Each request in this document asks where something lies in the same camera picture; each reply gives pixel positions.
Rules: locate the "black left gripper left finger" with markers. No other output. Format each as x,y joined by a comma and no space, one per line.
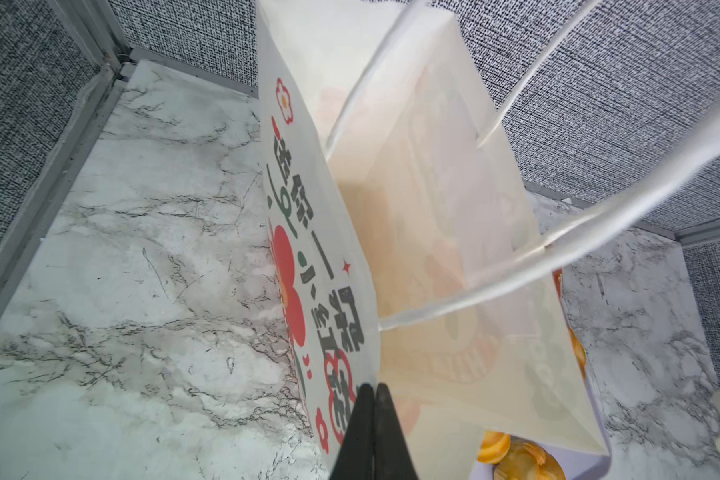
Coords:
356,455

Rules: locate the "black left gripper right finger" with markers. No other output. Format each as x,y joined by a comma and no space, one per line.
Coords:
392,460

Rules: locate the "striped croissant near left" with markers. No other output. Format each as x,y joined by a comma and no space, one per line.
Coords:
514,458

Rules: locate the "striped croissant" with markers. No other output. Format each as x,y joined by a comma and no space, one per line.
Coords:
579,352
514,458

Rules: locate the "lilac plastic tray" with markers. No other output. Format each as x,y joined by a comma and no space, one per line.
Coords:
576,465

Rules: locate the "striped croissant far left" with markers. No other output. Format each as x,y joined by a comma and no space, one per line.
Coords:
579,352

